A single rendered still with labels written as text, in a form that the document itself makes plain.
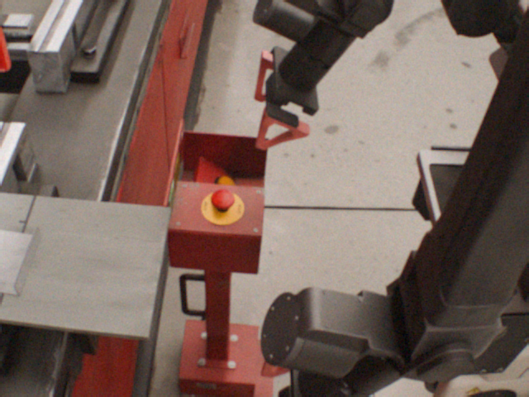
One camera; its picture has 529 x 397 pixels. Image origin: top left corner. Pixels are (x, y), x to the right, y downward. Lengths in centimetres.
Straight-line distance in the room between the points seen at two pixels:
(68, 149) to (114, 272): 36
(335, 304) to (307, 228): 157
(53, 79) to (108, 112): 12
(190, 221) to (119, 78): 30
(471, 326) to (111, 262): 44
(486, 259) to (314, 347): 15
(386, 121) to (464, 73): 53
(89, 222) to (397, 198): 153
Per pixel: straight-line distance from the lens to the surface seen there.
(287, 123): 80
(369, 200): 214
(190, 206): 106
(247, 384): 161
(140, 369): 172
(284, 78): 82
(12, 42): 137
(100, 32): 123
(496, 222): 35
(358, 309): 47
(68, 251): 76
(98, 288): 72
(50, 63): 111
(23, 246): 77
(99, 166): 101
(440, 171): 82
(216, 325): 146
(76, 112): 111
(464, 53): 293
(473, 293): 40
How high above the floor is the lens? 161
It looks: 51 degrees down
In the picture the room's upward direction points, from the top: 6 degrees clockwise
